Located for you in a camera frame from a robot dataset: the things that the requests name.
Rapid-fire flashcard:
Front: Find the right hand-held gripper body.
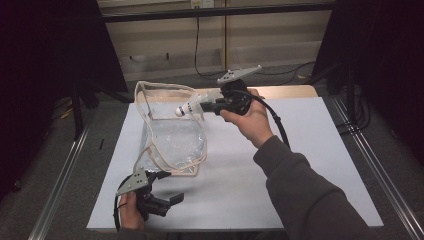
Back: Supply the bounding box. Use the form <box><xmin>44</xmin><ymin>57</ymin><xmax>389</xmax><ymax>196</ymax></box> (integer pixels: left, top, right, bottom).
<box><xmin>214</xmin><ymin>64</ymin><xmax>263</xmax><ymax>117</ymax></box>

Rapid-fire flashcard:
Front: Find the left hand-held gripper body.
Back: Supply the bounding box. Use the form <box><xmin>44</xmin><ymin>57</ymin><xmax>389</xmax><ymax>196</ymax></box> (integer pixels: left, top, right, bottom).
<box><xmin>115</xmin><ymin>168</ymin><xmax>172</xmax><ymax>222</ymax></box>

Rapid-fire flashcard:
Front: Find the clear plastic bag beige trim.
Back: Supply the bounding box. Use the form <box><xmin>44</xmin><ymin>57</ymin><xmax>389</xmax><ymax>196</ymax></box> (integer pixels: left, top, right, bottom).
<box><xmin>132</xmin><ymin>80</ymin><xmax>208</xmax><ymax>178</ymax></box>

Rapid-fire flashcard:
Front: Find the person's right hand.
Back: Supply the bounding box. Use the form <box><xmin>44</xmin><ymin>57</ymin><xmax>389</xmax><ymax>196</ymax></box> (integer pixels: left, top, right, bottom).
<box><xmin>219</xmin><ymin>88</ymin><xmax>275</xmax><ymax>149</ymax></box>

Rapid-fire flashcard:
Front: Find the person's left hand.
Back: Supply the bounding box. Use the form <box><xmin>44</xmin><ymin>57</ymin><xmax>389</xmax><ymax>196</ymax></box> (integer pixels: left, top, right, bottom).
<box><xmin>118</xmin><ymin>191</ymin><xmax>145</xmax><ymax>232</ymax></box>

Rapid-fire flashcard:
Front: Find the wooden table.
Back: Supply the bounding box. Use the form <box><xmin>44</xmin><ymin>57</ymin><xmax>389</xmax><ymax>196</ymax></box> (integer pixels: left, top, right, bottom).
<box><xmin>134</xmin><ymin>84</ymin><xmax>319</xmax><ymax>103</ymax></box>

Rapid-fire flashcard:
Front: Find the white table cover board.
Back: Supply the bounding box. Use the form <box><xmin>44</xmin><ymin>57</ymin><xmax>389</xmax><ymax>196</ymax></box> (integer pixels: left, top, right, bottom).
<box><xmin>85</xmin><ymin>96</ymin><xmax>384</xmax><ymax>233</ymax></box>

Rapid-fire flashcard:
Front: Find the black horizontal bar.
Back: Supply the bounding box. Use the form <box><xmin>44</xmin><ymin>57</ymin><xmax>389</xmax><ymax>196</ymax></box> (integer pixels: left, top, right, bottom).
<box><xmin>101</xmin><ymin>3</ymin><xmax>334</xmax><ymax>23</ymax></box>

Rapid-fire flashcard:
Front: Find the black metal stand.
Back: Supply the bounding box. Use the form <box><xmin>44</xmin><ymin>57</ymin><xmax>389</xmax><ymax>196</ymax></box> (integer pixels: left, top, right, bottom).
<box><xmin>70</xmin><ymin>79</ymin><xmax>101</xmax><ymax>141</ymax></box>

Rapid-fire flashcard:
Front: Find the black curtain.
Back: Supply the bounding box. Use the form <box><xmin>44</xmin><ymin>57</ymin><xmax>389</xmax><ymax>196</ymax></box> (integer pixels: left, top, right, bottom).
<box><xmin>313</xmin><ymin>0</ymin><xmax>424</xmax><ymax>164</ymax></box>
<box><xmin>0</xmin><ymin>0</ymin><xmax>128</xmax><ymax>201</ymax></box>

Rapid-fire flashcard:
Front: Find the left hand-held gripper cable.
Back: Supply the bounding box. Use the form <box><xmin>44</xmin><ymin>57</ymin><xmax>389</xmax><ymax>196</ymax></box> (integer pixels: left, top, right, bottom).
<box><xmin>112</xmin><ymin>175</ymin><xmax>134</xmax><ymax>232</ymax></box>

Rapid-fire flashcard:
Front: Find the hand-held gripper cable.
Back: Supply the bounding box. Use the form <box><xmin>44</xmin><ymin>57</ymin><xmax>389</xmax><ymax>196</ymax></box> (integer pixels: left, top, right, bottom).
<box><xmin>233</xmin><ymin>89</ymin><xmax>291</xmax><ymax>149</ymax></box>
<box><xmin>112</xmin><ymin>175</ymin><xmax>134</xmax><ymax>232</ymax></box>

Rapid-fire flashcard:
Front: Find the right hand-held gripper cable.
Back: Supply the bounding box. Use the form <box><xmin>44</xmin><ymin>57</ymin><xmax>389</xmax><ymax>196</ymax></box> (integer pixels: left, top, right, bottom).
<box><xmin>233</xmin><ymin>89</ymin><xmax>291</xmax><ymax>149</ymax></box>

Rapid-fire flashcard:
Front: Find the black floor cable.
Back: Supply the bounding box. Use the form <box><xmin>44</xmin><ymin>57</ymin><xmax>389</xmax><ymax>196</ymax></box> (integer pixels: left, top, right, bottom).
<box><xmin>194</xmin><ymin>15</ymin><xmax>317</xmax><ymax>87</ymax></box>

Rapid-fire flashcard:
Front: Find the metal floor rail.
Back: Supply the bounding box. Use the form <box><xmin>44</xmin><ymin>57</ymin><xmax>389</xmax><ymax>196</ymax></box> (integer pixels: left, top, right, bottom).
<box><xmin>28</xmin><ymin>123</ymin><xmax>91</xmax><ymax>240</ymax></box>
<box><xmin>331</xmin><ymin>96</ymin><xmax>424</xmax><ymax>240</ymax></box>

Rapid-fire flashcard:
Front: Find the white wall socket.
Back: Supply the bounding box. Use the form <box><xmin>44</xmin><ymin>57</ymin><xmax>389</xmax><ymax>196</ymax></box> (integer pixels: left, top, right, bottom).
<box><xmin>190</xmin><ymin>0</ymin><xmax>215</xmax><ymax>9</ymax></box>

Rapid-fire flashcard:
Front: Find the bundle of black cables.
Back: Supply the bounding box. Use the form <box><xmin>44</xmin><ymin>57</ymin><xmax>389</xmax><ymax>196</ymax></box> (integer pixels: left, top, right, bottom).
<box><xmin>336</xmin><ymin>86</ymin><xmax>372</xmax><ymax>136</ymax></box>

